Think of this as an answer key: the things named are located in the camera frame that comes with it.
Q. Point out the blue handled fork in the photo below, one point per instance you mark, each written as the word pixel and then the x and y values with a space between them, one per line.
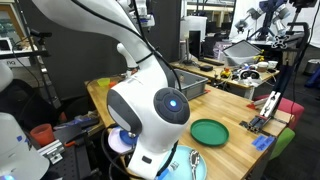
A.
pixel 172 167

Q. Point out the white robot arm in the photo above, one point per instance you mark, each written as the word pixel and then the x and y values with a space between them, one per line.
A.
pixel 147 103

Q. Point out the dark blue plate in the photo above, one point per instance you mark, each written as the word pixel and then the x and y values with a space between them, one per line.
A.
pixel 128 138

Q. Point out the dark green plate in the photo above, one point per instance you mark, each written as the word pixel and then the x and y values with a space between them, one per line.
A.
pixel 209 132

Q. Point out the lavender plate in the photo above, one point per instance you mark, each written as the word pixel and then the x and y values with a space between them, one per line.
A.
pixel 115 142

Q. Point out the light blue plate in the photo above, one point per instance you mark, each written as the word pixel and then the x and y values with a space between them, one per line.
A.
pixel 183 172

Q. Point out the silver spoon on light plate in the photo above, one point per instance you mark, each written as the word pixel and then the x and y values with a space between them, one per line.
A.
pixel 194 160

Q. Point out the grey plastic bin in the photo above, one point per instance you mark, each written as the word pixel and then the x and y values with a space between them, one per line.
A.
pixel 190 84

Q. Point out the orange cube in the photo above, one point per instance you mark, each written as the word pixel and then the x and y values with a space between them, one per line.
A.
pixel 112 84

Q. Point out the orange plastic cup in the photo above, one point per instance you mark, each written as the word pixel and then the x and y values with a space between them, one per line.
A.
pixel 43 134

